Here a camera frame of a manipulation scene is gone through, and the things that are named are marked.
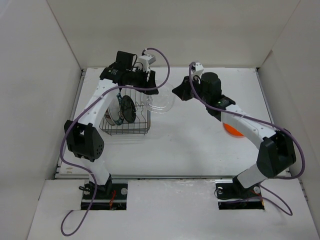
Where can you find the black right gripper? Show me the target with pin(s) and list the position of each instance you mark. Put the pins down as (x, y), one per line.
(182, 90)

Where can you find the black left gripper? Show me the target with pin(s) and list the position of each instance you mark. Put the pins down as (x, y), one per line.
(147, 83)

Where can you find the black round plate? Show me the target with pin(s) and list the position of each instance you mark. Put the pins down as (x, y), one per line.
(128, 109)

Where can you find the white plate with green rim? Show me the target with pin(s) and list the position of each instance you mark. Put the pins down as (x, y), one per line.
(114, 115)

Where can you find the orange round plate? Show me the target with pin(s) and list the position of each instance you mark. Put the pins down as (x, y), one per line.
(232, 131)

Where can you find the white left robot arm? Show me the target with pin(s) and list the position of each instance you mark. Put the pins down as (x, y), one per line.
(82, 145)

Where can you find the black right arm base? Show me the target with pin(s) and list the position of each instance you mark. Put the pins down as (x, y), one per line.
(231, 196)

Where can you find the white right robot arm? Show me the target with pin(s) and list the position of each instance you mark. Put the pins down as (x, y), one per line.
(275, 149)

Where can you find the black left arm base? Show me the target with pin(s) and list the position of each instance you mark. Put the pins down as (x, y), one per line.
(115, 199)

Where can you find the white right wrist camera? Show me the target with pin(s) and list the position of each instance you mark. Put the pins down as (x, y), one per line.
(197, 69)

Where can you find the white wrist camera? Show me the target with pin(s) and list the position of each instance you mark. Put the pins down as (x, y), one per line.
(144, 61)
(197, 69)

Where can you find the grey wire dish rack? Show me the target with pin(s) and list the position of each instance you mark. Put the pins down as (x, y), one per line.
(142, 123)

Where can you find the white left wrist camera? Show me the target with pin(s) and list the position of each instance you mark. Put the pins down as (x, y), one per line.
(144, 61)

